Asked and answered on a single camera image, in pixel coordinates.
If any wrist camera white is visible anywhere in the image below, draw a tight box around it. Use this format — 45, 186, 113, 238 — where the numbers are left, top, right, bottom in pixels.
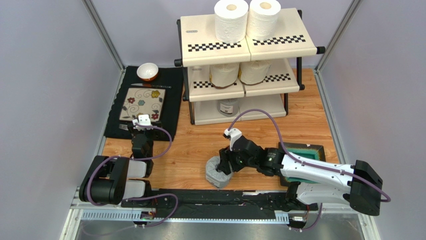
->
223, 128, 243, 151
132, 114, 152, 130

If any beige roll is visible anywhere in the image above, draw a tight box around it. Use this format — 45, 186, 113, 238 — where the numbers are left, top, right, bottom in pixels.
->
238, 60, 272, 85
209, 63, 240, 88

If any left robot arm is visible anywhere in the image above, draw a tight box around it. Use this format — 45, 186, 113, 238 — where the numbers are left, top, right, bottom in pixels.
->
78, 120, 172, 206

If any cream checkered three-tier shelf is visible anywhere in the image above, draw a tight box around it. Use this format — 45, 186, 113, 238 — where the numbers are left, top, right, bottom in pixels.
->
174, 8, 326, 125

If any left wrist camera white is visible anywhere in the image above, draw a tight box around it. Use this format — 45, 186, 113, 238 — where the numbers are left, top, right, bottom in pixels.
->
132, 114, 152, 130

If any white paper roll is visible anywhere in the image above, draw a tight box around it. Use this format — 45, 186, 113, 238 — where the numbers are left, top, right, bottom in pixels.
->
246, 0, 281, 41
214, 0, 249, 43

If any beige roll front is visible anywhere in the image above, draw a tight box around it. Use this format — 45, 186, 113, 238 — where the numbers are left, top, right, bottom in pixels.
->
209, 63, 240, 88

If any green square dish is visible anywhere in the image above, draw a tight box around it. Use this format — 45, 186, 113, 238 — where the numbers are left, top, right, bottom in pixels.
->
279, 142, 326, 187

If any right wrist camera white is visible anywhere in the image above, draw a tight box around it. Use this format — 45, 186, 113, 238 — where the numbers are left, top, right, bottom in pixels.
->
223, 128, 243, 151

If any white and orange bowl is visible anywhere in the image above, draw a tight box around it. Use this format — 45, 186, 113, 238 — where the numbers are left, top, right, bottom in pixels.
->
136, 62, 159, 82

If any floral square plate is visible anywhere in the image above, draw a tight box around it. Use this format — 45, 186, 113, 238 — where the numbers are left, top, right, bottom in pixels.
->
119, 87, 166, 122

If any grey roll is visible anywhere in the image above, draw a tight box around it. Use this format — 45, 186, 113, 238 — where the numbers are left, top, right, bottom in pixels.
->
205, 156, 234, 189
217, 98, 239, 117

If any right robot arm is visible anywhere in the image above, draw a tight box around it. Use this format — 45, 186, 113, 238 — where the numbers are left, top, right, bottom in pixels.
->
215, 136, 383, 216

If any black cloth placemat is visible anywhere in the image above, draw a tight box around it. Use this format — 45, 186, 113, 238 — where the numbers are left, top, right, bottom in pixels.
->
104, 66, 184, 140

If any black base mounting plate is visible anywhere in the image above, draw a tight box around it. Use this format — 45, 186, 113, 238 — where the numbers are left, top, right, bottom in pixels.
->
121, 188, 319, 220

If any beige roll back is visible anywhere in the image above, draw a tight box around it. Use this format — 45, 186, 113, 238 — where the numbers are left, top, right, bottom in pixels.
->
238, 60, 272, 85

